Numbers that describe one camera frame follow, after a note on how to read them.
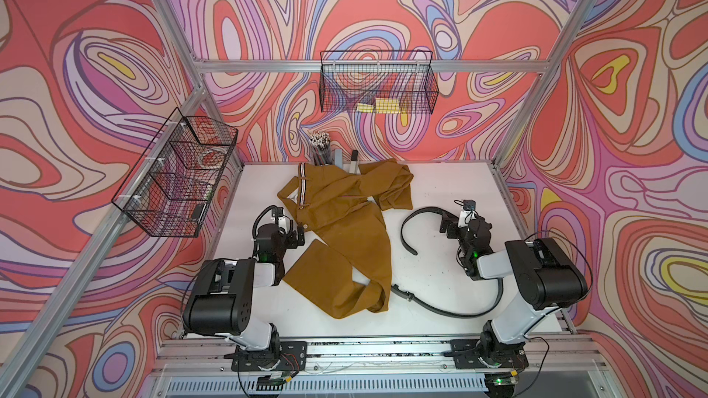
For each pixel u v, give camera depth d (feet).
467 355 2.37
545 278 1.58
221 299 1.49
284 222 2.72
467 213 2.64
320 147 3.42
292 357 2.37
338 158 3.77
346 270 2.90
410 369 2.36
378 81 3.15
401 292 2.69
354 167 3.77
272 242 2.39
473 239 2.41
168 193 2.41
